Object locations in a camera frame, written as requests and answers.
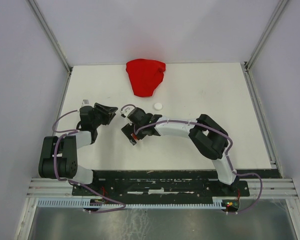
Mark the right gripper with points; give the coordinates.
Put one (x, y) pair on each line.
(127, 130)

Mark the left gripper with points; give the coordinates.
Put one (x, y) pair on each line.
(105, 110)

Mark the white earbud charging case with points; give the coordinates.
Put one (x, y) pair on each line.
(158, 106)

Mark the orange earbud charging case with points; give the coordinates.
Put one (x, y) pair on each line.
(134, 136)

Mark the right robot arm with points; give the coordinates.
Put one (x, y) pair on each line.
(209, 138)

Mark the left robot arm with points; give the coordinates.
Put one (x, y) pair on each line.
(59, 154)

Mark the red cloth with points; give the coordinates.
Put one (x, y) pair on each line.
(145, 75)

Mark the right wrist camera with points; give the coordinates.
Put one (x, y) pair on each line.
(126, 110)

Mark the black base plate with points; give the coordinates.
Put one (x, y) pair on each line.
(161, 186)

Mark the white cable duct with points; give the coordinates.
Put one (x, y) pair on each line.
(93, 203)

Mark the left aluminium frame post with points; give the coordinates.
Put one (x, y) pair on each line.
(35, 8)

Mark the aluminium frame post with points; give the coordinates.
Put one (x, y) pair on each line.
(35, 8)
(269, 28)

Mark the aluminium front rail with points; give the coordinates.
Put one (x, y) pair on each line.
(271, 189)

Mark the right aluminium frame post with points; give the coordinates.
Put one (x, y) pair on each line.
(269, 28)

